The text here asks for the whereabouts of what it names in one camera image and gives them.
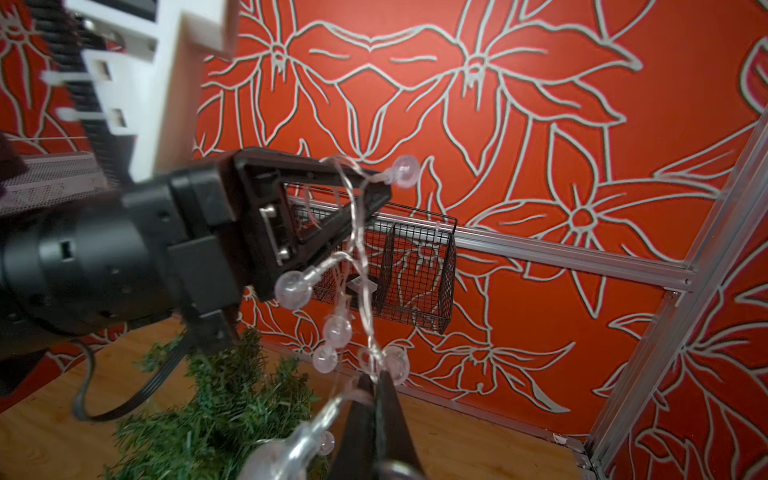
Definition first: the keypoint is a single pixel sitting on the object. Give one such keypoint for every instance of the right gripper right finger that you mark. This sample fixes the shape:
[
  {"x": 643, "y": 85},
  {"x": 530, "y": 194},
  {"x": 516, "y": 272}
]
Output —
[{"x": 395, "y": 453}]

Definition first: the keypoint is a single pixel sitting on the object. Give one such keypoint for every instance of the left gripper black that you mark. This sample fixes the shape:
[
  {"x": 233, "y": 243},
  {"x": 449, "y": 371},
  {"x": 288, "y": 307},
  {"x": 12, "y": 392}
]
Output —
[{"x": 169, "y": 245}]

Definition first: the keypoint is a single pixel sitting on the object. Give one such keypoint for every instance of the small green christmas tree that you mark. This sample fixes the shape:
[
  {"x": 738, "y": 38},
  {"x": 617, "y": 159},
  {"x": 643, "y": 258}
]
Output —
[{"x": 240, "y": 403}]

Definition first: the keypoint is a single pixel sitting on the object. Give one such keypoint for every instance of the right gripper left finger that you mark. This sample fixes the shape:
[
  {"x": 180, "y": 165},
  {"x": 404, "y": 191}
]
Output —
[{"x": 355, "y": 457}]

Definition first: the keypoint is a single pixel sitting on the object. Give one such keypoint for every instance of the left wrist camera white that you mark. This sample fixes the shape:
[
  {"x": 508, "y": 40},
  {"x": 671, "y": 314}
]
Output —
[{"x": 150, "y": 90}]

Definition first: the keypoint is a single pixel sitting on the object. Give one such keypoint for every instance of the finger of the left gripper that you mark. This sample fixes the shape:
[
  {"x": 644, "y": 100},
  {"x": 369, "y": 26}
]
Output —
[{"x": 298, "y": 211}]

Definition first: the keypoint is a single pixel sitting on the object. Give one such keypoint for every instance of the black wire wall basket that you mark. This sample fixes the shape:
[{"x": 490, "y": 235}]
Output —
[{"x": 412, "y": 260}]

